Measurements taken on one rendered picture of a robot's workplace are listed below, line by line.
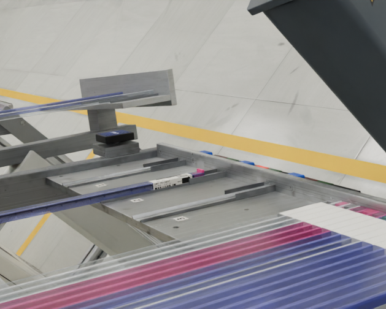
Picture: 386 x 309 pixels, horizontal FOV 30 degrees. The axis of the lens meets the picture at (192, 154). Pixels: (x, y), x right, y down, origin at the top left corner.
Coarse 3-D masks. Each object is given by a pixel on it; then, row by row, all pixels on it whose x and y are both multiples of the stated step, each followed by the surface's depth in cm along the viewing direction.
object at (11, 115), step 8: (112, 96) 127; (120, 96) 128; (128, 96) 129; (136, 96) 130; (64, 104) 122; (72, 104) 122; (80, 104) 123; (88, 104) 124; (96, 104) 125; (8, 112) 117; (16, 112) 117; (24, 112) 117; (32, 112) 118; (40, 112) 119; (48, 112) 120; (0, 120) 115
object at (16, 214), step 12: (96, 192) 92; (108, 192) 91; (120, 192) 92; (132, 192) 93; (36, 204) 88; (48, 204) 88; (60, 204) 88; (72, 204) 89; (84, 204) 90; (0, 216) 84; (12, 216) 85; (24, 216) 86
